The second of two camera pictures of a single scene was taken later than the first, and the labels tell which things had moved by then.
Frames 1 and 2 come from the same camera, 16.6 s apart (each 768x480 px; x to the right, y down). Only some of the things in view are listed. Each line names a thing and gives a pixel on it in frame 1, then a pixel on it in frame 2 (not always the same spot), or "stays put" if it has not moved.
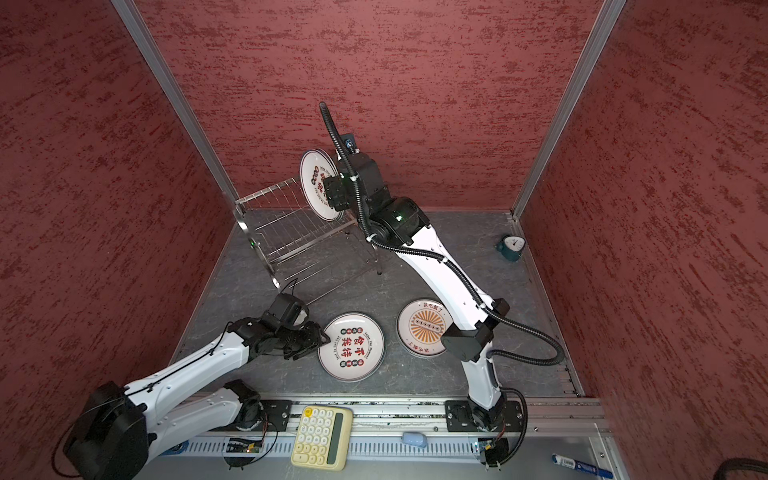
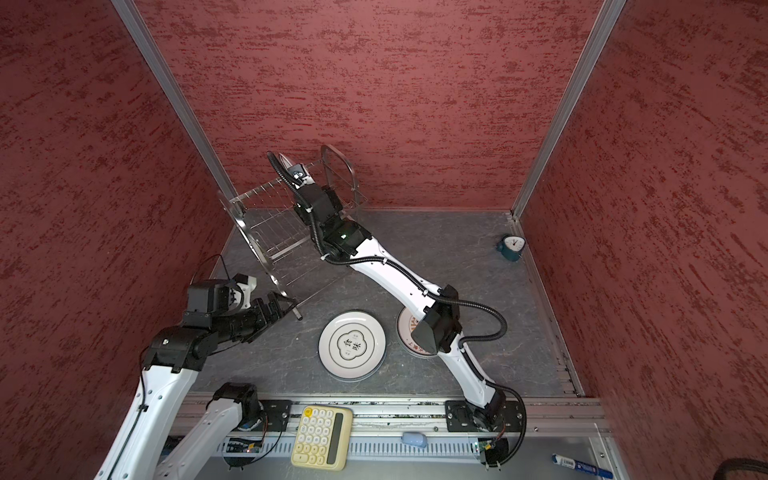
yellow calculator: x=324 y=439 stays put
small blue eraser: x=415 y=438 stays put
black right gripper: x=339 y=191 → x=301 y=206
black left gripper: x=313 y=340 → x=264 y=319
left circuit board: x=242 y=447 stays put
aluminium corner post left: x=130 y=11 stays put
